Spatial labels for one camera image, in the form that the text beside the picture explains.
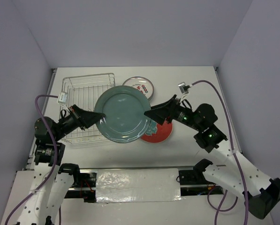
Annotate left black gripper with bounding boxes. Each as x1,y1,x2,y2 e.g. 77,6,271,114
53,104,105,142

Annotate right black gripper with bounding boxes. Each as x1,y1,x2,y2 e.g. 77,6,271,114
144,94,202,131

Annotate white plate red characters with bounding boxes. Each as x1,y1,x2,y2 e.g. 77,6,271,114
122,76,154,101

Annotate dark green plate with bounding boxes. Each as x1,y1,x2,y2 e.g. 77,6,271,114
94,85,151,143

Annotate red and teal floral plate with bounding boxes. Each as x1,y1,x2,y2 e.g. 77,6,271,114
144,120,158,136

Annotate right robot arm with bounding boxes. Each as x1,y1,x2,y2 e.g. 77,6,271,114
144,96,280,219

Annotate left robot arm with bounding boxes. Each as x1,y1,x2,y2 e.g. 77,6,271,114
16,105,105,225

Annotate silver foil tape patch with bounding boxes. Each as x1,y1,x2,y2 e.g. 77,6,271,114
95,168,182,203

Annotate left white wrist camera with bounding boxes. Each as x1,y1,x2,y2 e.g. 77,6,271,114
57,91,68,105

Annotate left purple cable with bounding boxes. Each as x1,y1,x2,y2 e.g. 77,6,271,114
3,94,63,225

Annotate purple cable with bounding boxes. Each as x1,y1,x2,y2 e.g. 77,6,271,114
3,94,63,225
190,80,250,225

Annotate black metal base rail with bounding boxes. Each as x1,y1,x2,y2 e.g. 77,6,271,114
65,167,223,203

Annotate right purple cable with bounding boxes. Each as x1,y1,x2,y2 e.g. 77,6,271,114
190,80,250,225

